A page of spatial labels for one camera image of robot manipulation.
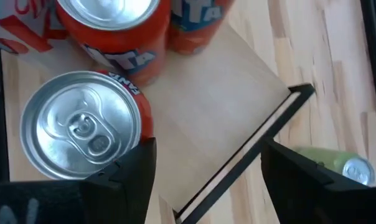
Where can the red soda can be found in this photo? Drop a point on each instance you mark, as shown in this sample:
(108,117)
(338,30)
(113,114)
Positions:
(129,40)

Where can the pale green Sanzo can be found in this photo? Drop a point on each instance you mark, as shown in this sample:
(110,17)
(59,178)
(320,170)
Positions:
(359,171)

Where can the wooden shelf board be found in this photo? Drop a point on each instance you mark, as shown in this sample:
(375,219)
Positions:
(213,109)

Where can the silver beverage can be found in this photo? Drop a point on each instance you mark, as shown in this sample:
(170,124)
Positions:
(13,18)

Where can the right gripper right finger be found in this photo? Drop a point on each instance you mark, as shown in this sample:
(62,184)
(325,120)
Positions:
(315,199)

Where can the red strawberry Fanta can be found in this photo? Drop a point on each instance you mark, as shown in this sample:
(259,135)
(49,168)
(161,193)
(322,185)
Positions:
(82,124)

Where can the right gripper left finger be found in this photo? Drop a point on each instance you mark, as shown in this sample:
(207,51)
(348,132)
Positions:
(82,202)

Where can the orange Fanta can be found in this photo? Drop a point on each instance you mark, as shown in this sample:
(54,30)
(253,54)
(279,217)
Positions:
(191,37)

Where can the black table frame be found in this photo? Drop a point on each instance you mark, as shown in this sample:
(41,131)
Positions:
(374,62)

